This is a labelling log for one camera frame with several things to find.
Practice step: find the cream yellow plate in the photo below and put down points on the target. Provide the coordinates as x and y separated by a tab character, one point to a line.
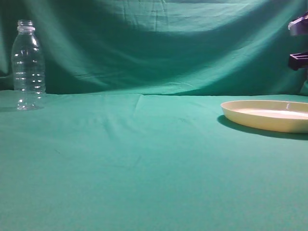
278	116

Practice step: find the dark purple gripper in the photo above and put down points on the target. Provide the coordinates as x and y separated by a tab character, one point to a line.
298	27

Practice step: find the green backdrop cloth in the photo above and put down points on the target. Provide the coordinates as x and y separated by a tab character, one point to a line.
164	47

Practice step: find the green table cloth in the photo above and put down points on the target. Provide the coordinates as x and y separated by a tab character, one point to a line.
130	162

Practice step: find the clear plastic bottle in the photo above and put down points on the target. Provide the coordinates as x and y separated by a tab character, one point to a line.
28	66

